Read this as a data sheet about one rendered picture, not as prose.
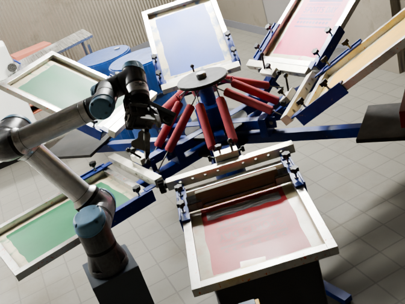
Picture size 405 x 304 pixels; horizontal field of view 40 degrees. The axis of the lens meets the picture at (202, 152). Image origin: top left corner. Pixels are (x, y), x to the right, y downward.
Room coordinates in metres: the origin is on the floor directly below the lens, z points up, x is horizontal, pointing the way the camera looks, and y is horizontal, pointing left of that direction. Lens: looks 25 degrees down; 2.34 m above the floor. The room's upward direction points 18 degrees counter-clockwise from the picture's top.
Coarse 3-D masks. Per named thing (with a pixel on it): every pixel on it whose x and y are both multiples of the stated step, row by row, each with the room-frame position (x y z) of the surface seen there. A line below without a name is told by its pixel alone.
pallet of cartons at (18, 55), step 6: (42, 42) 8.97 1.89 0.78; (48, 42) 8.81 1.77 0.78; (30, 48) 8.79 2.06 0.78; (36, 48) 8.63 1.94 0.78; (42, 48) 8.64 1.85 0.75; (12, 54) 8.77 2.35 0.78; (18, 54) 8.62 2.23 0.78; (24, 54) 8.51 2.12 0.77; (30, 54) 8.55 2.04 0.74; (18, 60) 8.46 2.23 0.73
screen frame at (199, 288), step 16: (240, 176) 2.44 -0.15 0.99; (192, 192) 2.45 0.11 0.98; (304, 192) 2.11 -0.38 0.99; (320, 224) 1.85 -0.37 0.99; (192, 240) 2.02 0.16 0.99; (192, 256) 1.91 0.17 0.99; (288, 256) 1.72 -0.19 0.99; (304, 256) 1.69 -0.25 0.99; (320, 256) 1.69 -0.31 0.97; (192, 272) 1.81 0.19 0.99; (240, 272) 1.71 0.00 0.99; (256, 272) 1.69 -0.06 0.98; (272, 272) 1.69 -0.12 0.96; (192, 288) 1.71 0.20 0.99; (208, 288) 1.70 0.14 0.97
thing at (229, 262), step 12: (216, 204) 2.31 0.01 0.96; (228, 204) 2.27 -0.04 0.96; (204, 216) 2.24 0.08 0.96; (228, 216) 2.18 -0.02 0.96; (240, 216) 2.14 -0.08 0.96; (204, 228) 2.14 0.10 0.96; (216, 240) 2.02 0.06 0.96; (216, 252) 1.93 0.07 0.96; (240, 252) 1.88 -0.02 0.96; (252, 252) 1.86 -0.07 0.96; (216, 264) 1.85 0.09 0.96; (228, 264) 1.83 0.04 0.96
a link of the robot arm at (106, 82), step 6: (108, 78) 1.82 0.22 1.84; (114, 78) 1.81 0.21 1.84; (96, 84) 1.83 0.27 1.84; (102, 84) 1.78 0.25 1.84; (108, 84) 1.78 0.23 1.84; (114, 84) 1.79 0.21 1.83; (120, 84) 1.79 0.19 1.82; (90, 90) 1.83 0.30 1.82; (120, 90) 1.79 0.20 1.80; (120, 96) 1.80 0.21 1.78
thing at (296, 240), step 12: (264, 192) 2.28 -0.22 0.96; (264, 204) 2.17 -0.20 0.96; (276, 204) 2.14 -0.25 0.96; (288, 204) 2.11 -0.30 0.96; (288, 216) 2.03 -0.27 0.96; (288, 228) 1.94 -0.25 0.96; (300, 228) 1.91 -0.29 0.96; (276, 240) 1.89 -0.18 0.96; (288, 240) 1.86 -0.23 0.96; (300, 240) 1.84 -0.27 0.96; (264, 252) 1.83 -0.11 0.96; (276, 252) 1.81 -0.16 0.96; (288, 252) 1.79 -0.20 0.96
